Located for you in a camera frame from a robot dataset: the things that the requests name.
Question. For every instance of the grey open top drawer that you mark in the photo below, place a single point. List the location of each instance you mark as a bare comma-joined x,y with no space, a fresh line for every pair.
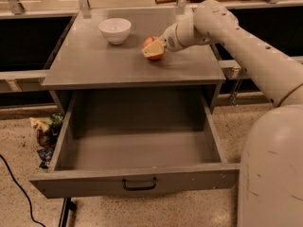
108,136

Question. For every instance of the pile of snack bags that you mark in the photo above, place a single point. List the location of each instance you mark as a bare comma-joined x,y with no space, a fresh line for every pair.
47,133

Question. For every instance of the wooden stick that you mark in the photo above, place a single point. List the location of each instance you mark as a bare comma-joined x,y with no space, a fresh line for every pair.
158,2

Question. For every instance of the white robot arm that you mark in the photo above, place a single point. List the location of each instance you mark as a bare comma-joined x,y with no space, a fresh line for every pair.
271,171

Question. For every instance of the black drawer handle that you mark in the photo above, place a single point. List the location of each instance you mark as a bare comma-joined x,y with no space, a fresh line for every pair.
139,185

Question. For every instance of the black cabinet leg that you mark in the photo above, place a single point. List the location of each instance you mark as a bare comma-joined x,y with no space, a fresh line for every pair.
67,206

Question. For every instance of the white ceramic bowl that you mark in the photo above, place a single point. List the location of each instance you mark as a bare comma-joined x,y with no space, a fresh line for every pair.
115,30

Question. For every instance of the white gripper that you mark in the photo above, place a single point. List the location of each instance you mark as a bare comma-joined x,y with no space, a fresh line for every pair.
169,39

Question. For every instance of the grey cabinet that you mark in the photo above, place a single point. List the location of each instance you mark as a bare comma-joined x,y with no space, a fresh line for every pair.
87,61

